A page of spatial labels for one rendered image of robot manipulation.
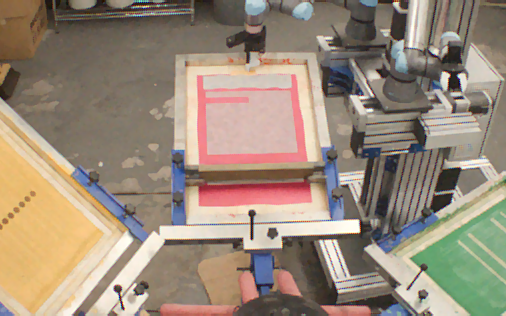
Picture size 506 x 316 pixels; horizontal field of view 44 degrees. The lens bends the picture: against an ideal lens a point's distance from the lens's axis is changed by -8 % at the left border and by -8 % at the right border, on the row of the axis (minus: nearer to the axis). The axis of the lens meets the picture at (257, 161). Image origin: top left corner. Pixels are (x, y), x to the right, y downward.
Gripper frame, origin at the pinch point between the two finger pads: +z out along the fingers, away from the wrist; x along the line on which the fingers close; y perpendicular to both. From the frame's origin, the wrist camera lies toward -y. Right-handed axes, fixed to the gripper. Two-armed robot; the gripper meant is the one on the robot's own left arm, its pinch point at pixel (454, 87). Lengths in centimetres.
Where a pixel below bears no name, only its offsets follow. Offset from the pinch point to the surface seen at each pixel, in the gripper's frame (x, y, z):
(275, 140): 65, 45, -25
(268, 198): 64, 52, -1
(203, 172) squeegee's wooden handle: 85, 38, 3
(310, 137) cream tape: 52, 46, -30
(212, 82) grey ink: 94, 32, -45
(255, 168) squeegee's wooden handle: 67, 40, -3
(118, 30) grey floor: 260, 135, -284
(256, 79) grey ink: 77, 34, -51
